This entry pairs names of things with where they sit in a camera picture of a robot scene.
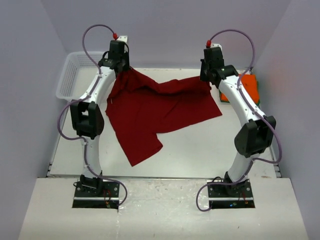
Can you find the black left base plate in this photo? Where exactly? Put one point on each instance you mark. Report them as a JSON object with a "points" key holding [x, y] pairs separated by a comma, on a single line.
{"points": [[104, 196]]}

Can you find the dark red t shirt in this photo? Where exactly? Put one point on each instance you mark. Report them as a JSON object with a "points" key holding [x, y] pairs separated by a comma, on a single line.
{"points": [[139, 108]]}

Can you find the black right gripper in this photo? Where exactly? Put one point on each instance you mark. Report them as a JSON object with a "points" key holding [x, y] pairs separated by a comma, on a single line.
{"points": [[203, 76]]}

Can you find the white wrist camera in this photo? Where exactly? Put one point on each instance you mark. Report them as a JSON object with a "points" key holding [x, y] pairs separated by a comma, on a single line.
{"points": [[123, 38], [216, 45]]}

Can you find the folded orange t shirt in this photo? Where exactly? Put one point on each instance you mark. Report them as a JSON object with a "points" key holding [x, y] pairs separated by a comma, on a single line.
{"points": [[250, 85]]}

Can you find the white plastic basket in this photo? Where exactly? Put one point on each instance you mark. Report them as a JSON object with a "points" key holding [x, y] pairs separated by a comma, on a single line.
{"points": [[80, 77]]}

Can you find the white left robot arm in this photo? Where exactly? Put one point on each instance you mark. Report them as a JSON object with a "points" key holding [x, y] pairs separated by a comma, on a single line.
{"points": [[88, 121]]}

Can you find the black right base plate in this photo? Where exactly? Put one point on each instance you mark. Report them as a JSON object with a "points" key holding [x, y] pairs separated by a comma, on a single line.
{"points": [[238, 196]]}

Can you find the folded green t shirt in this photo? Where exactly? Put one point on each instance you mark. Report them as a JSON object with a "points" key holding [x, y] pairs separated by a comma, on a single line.
{"points": [[258, 100]]}

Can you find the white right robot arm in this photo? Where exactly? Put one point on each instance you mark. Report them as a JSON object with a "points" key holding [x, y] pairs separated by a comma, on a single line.
{"points": [[255, 134]]}

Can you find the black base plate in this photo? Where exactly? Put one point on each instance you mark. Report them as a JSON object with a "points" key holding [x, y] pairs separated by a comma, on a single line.
{"points": [[104, 196], [238, 196]]}

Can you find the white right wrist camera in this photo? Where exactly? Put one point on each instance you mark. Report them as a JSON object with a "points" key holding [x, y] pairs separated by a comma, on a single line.
{"points": [[216, 45]]}

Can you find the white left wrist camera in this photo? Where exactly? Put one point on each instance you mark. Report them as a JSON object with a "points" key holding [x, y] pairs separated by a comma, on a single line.
{"points": [[123, 38]]}

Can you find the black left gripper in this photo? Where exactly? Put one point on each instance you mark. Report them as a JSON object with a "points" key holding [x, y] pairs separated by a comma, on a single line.
{"points": [[126, 55]]}

